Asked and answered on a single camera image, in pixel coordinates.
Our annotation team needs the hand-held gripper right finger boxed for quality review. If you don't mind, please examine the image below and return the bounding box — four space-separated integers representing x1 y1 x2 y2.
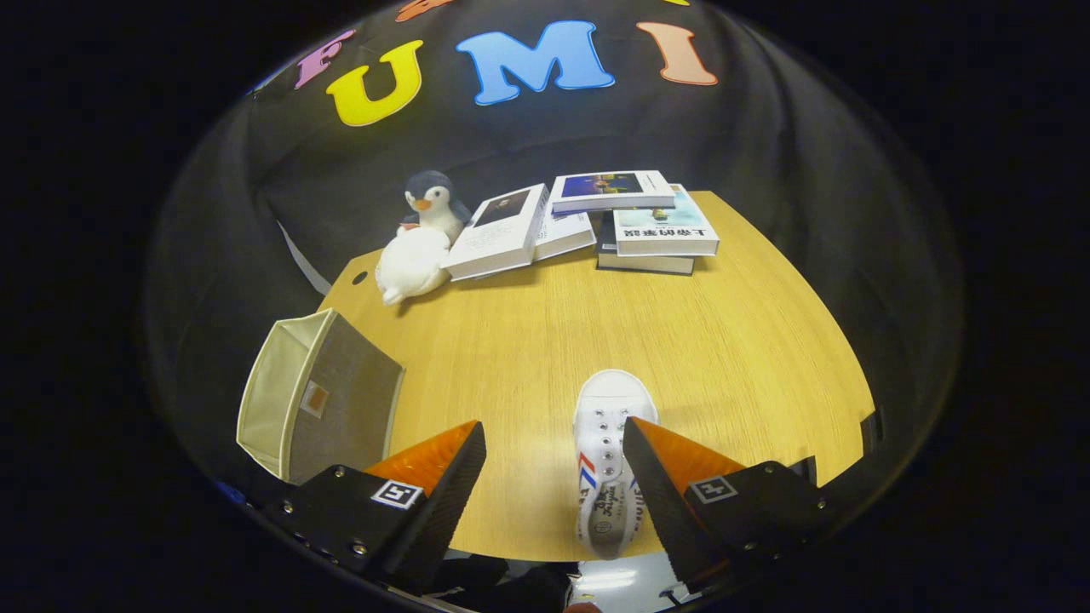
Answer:
622 416 831 594

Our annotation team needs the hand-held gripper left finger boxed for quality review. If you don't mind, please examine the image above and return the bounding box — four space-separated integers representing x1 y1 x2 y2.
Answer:
255 420 487 595

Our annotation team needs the white canvas shoe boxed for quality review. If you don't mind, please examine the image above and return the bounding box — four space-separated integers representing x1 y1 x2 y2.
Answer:
572 369 659 560

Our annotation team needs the grey fabric storage box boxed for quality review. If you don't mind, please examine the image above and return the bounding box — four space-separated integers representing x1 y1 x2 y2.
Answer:
236 308 405 485

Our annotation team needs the dark covered book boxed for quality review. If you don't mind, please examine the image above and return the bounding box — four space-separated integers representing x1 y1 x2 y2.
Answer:
596 211 696 276

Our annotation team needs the white plush toy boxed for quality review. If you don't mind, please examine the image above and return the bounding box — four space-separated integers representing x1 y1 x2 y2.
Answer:
375 226 452 307

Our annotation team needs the book with teal landscape cover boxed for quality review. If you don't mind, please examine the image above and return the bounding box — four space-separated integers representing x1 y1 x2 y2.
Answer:
612 184 720 257

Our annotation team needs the white book dark portrait cover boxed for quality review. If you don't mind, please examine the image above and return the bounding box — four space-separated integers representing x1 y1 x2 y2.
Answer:
441 183 551 282

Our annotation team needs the plain white book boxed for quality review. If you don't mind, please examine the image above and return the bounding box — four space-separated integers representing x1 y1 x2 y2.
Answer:
532 211 597 261

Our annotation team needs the penguin plush toy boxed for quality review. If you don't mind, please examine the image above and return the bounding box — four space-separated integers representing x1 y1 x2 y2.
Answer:
398 170 473 246

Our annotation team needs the book with blue picture cover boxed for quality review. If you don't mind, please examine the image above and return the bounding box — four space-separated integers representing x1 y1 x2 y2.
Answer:
549 170 677 215

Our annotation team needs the black backdrop cloth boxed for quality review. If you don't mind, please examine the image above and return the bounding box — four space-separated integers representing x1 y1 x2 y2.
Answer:
141 0 963 478

